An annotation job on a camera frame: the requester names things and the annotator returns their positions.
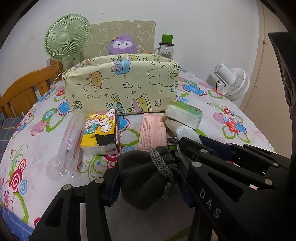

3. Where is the beige door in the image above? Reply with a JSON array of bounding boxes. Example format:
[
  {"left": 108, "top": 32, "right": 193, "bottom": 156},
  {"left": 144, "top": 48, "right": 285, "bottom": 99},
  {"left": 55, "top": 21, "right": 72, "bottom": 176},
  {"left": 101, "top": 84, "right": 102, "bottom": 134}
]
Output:
[{"left": 240, "top": 1, "right": 292, "bottom": 158}]

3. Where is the grey plaid pillow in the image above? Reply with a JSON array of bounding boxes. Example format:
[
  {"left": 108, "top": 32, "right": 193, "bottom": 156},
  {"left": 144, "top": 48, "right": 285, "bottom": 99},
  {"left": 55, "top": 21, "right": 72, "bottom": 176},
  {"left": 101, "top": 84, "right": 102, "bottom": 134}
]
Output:
[{"left": 0, "top": 113, "right": 22, "bottom": 162}]

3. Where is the pink paper packet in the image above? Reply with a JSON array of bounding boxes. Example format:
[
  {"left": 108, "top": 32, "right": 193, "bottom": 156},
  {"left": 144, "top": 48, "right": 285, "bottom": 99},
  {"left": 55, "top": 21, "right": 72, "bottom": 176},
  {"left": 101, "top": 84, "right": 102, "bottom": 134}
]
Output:
[{"left": 138, "top": 113, "right": 167, "bottom": 151}]

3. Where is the grey drawstring pouch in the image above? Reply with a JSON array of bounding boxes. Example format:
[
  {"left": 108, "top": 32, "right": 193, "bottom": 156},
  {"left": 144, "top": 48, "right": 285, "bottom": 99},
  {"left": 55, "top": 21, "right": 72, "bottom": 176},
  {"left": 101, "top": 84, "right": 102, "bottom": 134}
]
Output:
[{"left": 118, "top": 146, "right": 180, "bottom": 210}]

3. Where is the clear plastic sleeve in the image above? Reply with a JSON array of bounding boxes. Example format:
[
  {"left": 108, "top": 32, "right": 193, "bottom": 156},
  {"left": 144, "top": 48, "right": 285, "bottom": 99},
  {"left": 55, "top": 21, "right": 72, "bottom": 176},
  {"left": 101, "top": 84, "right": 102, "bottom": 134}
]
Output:
[{"left": 46, "top": 114, "right": 86, "bottom": 181}]

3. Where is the yellow cartoon fabric box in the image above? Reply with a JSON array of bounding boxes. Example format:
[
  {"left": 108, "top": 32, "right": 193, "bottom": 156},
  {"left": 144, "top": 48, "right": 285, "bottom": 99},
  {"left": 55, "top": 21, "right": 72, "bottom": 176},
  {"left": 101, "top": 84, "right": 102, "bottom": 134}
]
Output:
[{"left": 63, "top": 54, "right": 181, "bottom": 115}]

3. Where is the purple plush toy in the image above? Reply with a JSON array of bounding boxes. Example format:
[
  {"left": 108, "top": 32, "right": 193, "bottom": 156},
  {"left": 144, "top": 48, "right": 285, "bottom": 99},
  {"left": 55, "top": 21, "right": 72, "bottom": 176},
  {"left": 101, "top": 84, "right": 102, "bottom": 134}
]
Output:
[{"left": 108, "top": 35, "right": 137, "bottom": 55}]

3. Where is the floral tablecloth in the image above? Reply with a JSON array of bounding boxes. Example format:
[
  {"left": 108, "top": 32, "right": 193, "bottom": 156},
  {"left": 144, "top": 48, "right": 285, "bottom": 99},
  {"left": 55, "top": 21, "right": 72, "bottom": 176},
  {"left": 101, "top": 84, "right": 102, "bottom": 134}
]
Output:
[{"left": 1, "top": 70, "right": 273, "bottom": 240}]

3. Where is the green tissue pack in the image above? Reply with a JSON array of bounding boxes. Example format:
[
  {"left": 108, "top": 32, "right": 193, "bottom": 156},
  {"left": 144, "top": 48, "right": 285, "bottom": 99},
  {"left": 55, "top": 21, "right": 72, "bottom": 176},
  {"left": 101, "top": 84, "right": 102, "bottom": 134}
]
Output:
[{"left": 165, "top": 101, "right": 203, "bottom": 130}]

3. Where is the white standing fan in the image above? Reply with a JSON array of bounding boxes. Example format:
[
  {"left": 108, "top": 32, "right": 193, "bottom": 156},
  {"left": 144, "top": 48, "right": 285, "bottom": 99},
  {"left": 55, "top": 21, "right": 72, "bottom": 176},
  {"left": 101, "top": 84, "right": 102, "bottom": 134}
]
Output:
[{"left": 206, "top": 62, "right": 250, "bottom": 106}]

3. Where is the green patterned cardboard sheet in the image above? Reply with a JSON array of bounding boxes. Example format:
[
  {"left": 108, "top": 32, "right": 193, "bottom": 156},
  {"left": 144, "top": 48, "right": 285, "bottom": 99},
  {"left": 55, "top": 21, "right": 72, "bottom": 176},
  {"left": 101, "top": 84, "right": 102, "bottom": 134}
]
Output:
[{"left": 80, "top": 20, "right": 156, "bottom": 60}]

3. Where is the green desk fan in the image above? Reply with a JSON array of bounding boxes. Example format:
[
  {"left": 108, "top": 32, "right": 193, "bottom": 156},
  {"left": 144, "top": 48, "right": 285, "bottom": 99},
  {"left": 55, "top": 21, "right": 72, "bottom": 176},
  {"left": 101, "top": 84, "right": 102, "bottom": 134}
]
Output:
[{"left": 44, "top": 14, "right": 90, "bottom": 65}]

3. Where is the white cloth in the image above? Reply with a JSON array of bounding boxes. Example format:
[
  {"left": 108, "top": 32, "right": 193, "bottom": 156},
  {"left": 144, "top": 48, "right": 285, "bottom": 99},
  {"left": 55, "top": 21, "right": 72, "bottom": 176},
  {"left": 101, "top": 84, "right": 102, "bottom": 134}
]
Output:
[{"left": 174, "top": 126, "right": 202, "bottom": 144}]

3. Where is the yellow cartoon tissue pack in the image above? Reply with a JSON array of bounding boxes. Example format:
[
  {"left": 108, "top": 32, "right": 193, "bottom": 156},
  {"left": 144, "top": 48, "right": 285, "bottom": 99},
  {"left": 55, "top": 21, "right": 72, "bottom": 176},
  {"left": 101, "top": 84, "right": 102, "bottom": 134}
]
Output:
[{"left": 80, "top": 109, "right": 119, "bottom": 156}]

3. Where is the glass jar green lid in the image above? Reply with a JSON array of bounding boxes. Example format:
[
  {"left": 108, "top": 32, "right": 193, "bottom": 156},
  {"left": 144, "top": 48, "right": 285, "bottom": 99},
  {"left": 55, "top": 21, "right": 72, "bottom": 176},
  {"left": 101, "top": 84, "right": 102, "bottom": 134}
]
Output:
[{"left": 154, "top": 34, "right": 174, "bottom": 60}]

